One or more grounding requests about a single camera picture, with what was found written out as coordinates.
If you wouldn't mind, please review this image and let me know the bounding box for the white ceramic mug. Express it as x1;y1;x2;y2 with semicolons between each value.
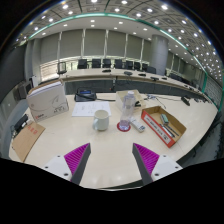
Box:
92;109;110;132

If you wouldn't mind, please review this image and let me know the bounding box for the black desk phone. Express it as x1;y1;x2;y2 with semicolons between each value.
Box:
73;87;98;103

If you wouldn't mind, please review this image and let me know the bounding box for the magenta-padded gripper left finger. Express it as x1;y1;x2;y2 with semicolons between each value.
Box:
40;142;92;186

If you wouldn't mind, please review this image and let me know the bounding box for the clear plastic water bottle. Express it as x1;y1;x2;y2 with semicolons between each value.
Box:
119;90;137;132

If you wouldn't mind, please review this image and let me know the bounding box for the grey-green eraser block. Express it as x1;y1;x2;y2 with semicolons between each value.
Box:
160;113;170;125

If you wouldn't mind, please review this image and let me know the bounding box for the long curved conference desk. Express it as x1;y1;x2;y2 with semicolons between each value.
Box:
39;68;209;102

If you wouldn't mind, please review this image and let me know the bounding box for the small beige compartment box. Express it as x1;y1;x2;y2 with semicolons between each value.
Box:
115;89;147;113

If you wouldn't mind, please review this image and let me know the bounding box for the white remote control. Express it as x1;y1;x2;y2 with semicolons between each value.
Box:
129;117;146;133

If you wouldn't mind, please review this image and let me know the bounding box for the open brown box red side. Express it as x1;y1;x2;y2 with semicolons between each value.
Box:
140;105;188;149

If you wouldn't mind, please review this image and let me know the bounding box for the black desk microphone unit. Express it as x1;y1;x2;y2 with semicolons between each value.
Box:
180;95;192;107

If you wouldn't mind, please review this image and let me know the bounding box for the flat brown cardboard piece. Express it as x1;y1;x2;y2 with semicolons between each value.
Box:
11;122;46;163

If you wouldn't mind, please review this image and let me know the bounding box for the large white printed carton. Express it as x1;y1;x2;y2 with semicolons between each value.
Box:
26;79;70;123

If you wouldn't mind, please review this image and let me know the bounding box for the flat round red coaster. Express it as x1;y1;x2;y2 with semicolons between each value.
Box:
116;121;132;133

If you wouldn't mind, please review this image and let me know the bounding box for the row of black office chairs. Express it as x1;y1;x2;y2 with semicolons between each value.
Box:
56;58;158;75

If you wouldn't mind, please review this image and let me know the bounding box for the group of round ceiling lights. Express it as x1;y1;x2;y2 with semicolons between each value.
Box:
14;0;224;86

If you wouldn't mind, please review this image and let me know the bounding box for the black tabletop device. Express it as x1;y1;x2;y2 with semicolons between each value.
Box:
13;114;30;134

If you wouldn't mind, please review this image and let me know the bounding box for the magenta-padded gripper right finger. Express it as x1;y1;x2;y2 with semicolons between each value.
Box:
131;142;184;186

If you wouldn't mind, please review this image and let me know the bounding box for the white paper sheet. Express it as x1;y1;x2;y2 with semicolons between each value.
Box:
71;100;112;118

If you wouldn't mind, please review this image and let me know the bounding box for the grey round column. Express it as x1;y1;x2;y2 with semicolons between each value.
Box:
149;34;170;77

